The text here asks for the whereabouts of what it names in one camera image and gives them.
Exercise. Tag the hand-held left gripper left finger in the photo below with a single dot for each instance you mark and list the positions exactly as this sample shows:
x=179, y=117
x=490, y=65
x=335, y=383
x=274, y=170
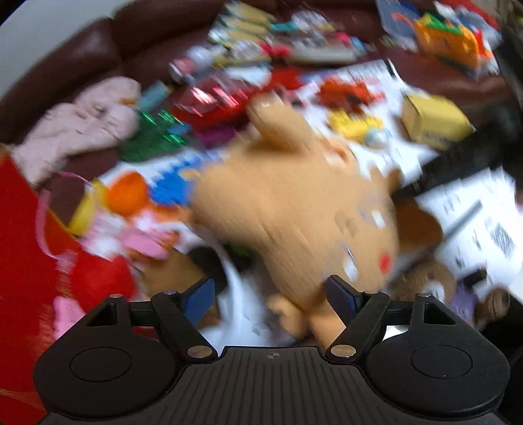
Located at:
x=200, y=302

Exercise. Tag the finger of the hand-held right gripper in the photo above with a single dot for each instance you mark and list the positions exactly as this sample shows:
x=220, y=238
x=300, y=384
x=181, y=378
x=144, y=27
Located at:
x=449, y=159

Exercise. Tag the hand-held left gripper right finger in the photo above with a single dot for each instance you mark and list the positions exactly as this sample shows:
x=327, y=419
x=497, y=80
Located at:
x=341, y=299

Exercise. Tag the tan plush toy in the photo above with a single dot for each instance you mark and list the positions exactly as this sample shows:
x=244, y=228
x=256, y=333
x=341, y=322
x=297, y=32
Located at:
x=286, y=196

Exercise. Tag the red cardboard box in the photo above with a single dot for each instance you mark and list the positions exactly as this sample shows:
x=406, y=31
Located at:
x=24, y=261

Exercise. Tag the yellow cardboard box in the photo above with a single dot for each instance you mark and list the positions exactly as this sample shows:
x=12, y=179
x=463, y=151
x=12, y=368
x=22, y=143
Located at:
x=437, y=118

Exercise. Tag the white printed paper sheet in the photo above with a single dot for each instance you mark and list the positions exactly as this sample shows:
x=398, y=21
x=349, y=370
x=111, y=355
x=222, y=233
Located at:
x=470, y=212
x=388, y=81

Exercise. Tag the orange yellow toy vehicle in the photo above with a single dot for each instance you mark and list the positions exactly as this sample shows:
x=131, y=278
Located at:
x=453, y=39

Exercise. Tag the brown bear plush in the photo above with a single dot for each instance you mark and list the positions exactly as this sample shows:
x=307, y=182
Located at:
x=425, y=282

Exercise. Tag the yellow plastic toy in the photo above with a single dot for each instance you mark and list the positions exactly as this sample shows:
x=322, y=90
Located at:
x=353, y=124

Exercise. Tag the red orange toy figure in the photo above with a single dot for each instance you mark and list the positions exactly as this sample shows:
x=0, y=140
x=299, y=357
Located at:
x=347, y=94

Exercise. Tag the blue plastic toy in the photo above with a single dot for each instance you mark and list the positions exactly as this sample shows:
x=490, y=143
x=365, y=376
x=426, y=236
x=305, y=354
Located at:
x=171, y=182

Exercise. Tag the orange plastic toy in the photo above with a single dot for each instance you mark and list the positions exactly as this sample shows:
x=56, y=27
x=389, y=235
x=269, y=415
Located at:
x=126, y=192

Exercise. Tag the blue picture book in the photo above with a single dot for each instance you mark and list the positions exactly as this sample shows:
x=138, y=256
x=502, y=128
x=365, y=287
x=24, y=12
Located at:
x=396, y=22

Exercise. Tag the green foil decoration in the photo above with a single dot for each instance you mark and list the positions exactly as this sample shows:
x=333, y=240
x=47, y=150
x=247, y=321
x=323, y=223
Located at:
x=155, y=135

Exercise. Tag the red foil balloon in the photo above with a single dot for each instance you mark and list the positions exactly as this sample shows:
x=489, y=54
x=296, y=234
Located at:
x=208, y=100

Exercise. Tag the teal booklet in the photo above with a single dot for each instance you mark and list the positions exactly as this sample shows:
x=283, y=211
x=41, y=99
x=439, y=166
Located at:
x=154, y=96

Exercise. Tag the pink padded jacket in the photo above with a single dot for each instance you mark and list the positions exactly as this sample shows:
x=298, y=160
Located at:
x=81, y=122

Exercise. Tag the pink white doll toy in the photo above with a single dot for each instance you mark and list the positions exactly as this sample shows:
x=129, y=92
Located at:
x=192, y=63

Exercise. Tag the stack of gold packets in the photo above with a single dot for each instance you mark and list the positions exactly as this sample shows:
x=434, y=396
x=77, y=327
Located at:
x=243, y=22

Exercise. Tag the dark red leather sofa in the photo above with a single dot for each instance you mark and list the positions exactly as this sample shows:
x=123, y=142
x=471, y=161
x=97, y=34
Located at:
x=81, y=53

